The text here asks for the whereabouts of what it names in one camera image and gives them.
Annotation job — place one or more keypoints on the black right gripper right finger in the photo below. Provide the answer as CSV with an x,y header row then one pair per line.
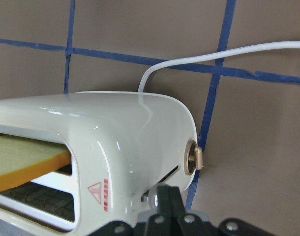
x,y
176,203

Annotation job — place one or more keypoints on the bread slice in toaster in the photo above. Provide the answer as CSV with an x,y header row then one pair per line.
x,y
27,162

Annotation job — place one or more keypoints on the white toaster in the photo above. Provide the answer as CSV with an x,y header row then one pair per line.
x,y
120,147

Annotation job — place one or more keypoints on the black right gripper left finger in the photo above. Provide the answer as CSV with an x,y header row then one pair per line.
x,y
164,208

